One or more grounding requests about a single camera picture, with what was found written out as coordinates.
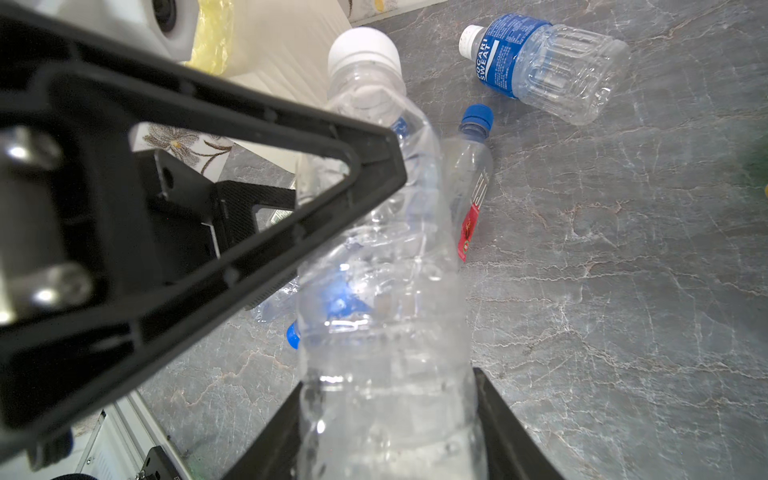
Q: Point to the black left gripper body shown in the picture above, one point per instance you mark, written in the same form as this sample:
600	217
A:
192	219

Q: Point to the small green bottle yellow cap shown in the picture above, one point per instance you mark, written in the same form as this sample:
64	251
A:
754	166

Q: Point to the clear bottle blue label white cap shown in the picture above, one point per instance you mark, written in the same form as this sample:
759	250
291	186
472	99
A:
567	72

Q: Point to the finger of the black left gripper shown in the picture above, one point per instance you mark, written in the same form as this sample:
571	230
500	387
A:
115	260

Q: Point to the clear ribbed bottle white cap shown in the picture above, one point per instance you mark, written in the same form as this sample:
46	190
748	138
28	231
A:
388	390

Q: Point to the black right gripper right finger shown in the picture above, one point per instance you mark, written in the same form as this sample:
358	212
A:
511	452

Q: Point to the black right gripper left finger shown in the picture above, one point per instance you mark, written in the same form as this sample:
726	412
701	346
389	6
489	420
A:
273	454

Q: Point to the white bin yellow bag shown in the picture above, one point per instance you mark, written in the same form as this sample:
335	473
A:
279	48

